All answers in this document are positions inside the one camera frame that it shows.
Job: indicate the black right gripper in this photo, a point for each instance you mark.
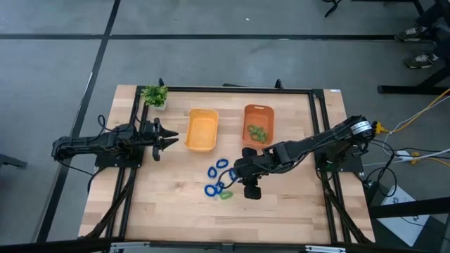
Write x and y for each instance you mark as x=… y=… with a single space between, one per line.
x=252 y=192

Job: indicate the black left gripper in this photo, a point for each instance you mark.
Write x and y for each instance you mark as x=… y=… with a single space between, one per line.
x=157 y=154

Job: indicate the yellow plastic bin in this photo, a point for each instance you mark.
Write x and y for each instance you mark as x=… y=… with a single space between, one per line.
x=201 y=131

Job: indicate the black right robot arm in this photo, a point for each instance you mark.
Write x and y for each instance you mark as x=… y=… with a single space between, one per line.
x=316 y=140

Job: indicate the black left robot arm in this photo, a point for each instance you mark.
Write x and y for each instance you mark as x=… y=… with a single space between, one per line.
x=88 y=142

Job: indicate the white plant pot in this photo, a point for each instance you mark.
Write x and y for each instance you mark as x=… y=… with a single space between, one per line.
x=161 y=107

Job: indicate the green leafy plant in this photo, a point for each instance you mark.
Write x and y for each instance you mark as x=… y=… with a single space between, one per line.
x=154 y=95

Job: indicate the orange plastic bin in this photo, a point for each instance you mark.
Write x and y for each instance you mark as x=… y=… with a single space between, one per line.
x=258 y=116

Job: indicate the yellow plug connector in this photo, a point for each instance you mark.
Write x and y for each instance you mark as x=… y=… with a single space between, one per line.
x=379 y=128

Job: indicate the black furniture foot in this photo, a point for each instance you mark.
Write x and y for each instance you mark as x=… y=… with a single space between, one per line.
x=10 y=161

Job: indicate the white power strip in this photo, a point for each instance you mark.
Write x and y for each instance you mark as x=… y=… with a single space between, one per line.
x=404 y=155

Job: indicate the white paper sheet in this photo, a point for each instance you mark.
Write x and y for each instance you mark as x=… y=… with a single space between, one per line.
x=404 y=225

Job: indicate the black metal bar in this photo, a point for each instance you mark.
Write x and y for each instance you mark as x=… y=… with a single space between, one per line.
x=415 y=208

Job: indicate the black tripod leg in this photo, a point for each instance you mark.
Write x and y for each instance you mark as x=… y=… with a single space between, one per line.
x=332 y=8

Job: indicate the person's shoe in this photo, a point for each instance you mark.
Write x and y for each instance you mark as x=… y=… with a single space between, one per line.
x=411 y=33
x=420 y=60

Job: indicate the person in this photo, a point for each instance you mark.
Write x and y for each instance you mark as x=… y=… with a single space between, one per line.
x=443 y=35

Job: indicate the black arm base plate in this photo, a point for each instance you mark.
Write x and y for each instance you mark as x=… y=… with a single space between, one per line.
x=351 y=167
x=105 y=161

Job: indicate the black aluminium table frame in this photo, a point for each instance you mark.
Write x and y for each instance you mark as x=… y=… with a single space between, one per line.
x=225 y=89

